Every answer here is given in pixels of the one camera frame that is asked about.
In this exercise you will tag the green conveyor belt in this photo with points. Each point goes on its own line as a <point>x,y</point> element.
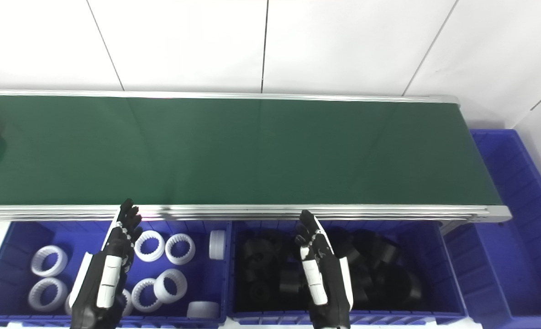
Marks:
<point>252,151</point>
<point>252,212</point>

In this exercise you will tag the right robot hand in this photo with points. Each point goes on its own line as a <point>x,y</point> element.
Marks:
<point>323,274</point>

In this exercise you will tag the black round flanged part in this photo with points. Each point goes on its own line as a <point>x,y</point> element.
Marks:
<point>292,281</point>
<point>256,250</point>
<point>254,292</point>
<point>384,251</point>
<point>402,285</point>

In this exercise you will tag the blue bin with white rings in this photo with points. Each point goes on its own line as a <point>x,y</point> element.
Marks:
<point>92,235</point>

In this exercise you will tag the large empty blue bin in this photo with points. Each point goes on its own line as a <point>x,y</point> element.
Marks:
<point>517,228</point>

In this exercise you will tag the blue bin with black parts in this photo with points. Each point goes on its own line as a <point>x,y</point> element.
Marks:
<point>434,274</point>

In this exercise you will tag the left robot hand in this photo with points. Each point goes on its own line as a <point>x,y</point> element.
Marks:
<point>110,269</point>

